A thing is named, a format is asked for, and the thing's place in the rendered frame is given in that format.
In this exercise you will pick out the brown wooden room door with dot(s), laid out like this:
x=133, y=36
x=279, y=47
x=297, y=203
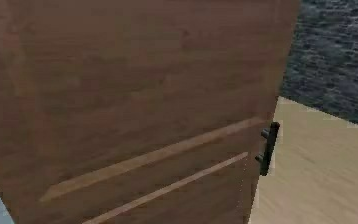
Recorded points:
x=127, y=93

